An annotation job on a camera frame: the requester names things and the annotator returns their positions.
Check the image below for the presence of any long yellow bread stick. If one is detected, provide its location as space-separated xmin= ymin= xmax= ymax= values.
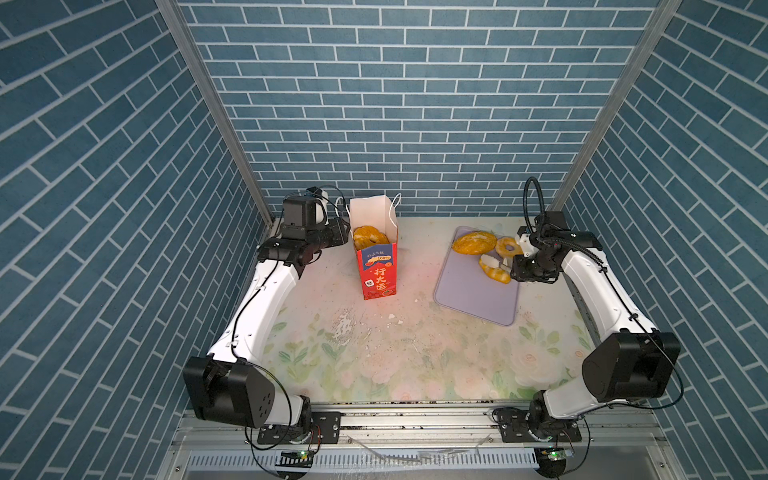
xmin=478 ymin=259 xmax=512 ymax=284

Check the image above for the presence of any red white paper bag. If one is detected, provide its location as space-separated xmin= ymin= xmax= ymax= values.
xmin=346 ymin=193 xmax=401 ymax=300

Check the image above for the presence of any long seeded bread loaf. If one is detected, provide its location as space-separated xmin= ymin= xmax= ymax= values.
xmin=452 ymin=231 xmax=497 ymax=255

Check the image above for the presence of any braided wreath bread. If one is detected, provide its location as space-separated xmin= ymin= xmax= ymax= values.
xmin=353 ymin=225 xmax=390 ymax=251

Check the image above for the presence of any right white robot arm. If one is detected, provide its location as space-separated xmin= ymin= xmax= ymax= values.
xmin=491 ymin=240 xmax=681 ymax=443

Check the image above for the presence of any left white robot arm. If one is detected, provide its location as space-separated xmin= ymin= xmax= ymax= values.
xmin=182 ymin=218 xmax=349 ymax=444

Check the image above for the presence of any lavender plastic tray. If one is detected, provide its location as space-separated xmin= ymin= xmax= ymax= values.
xmin=434 ymin=248 xmax=519 ymax=326

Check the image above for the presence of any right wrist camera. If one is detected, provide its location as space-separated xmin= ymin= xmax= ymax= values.
xmin=516 ymin=233 xmax=539 ymax=258

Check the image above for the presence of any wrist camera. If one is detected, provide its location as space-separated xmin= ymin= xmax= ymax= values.
xmin=282 ymin=187 xmax=329 ymax=229
xmin=516 ymin=233 xmax=539 ymax=258

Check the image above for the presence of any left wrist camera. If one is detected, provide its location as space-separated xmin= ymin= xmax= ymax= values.
xmin=282 ymin=187 xmax=329 ymax=229

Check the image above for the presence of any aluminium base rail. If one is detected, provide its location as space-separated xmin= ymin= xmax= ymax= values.
xmin=158 ymin=402 xmax=684 ymax=479

